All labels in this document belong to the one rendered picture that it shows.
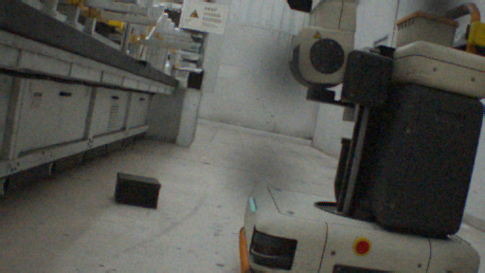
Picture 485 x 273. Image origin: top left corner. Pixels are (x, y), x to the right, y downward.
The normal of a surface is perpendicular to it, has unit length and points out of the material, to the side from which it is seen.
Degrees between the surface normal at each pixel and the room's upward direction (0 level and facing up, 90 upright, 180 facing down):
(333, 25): 90
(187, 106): 90
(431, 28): 92
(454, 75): 90
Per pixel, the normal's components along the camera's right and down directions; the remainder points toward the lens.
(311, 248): 0.03, 0.06
